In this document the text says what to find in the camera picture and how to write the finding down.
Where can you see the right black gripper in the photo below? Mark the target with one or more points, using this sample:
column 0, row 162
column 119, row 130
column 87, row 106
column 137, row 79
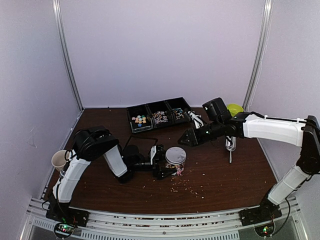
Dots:
column 194, row 138

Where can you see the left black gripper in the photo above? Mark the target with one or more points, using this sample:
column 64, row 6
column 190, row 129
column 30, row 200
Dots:
column 156, row 171

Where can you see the clear plastic cup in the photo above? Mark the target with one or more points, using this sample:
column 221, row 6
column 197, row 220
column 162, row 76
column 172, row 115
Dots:
column 177, row 169

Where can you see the clear plastic lid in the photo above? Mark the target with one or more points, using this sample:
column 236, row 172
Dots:
column 175, row 155

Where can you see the metal scoop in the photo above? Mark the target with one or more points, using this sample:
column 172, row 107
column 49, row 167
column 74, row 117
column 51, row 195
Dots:
column 230, row 145

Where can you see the black three-compartment candy tray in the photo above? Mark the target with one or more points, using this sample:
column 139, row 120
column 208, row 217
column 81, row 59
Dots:
column 158, row 114

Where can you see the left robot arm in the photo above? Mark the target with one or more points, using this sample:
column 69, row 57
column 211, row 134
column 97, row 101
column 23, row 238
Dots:
column 89, row 145

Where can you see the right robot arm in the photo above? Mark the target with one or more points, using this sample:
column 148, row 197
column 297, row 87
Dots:
column 303, row 133

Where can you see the green bowl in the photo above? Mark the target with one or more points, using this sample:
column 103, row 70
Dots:
column 234, row 109

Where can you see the cream floral mug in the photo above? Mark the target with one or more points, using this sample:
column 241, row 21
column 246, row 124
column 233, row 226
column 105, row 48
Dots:
column 59, row 159

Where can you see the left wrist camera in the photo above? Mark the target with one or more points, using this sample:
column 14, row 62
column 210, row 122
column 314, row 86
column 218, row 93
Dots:
column 152, row 154

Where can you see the front aluminium rail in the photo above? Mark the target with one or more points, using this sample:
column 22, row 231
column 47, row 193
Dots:
column 217, row 225

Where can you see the right aluminium frame post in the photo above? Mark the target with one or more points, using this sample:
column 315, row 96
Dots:
column 261, row 47

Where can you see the aluminium frame post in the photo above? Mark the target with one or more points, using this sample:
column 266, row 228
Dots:
column 66, row 57
column 261, row 47

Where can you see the left aluminium frame post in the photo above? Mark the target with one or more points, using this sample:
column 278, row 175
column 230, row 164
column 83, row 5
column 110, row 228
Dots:
column 66, row 57

